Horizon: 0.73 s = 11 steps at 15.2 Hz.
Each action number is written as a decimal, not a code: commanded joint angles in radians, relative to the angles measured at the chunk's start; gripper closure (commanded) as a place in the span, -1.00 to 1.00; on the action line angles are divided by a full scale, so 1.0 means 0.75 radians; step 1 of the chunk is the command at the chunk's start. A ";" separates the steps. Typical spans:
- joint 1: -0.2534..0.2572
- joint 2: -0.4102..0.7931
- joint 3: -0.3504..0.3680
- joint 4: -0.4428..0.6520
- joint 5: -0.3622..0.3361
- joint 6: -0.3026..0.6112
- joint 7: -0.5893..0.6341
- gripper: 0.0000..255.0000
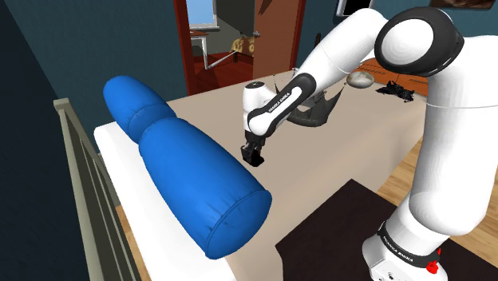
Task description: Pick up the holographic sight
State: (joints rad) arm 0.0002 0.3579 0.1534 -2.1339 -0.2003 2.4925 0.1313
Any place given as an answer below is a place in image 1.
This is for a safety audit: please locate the dark grey crumpled cloth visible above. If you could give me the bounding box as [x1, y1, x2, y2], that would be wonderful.
[287, 83, 346, 128]

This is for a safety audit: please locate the dark robot stand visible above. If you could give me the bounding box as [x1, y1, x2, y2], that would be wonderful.
[275, 178, 498, 281]

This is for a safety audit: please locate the white framed dark wall picture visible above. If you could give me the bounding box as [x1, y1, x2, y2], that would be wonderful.
[335, 0, 375, 18]

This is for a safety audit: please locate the grey round bowl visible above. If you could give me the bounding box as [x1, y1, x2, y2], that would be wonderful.
[346, 71, 376, 89]

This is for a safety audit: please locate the bed with beige cover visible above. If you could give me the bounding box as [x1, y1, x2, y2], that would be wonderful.
[53, 69, 429, 281]

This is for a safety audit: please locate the small blue bolster pillow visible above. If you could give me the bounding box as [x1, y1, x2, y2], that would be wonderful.
[102, 75, 177, 144]

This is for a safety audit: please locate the large blue bolster pillow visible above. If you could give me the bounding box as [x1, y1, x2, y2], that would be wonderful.
[137, 117, 273, 260]

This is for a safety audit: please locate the black crumpled object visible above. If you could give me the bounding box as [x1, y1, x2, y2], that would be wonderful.
[374, 80, 416, 104]

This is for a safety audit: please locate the brown door with red frame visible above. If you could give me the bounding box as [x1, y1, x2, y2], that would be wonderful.
[172, 0, 308, 97]

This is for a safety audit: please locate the brown wall picture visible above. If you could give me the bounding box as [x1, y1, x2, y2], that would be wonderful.
[429, 0, 498, 10]

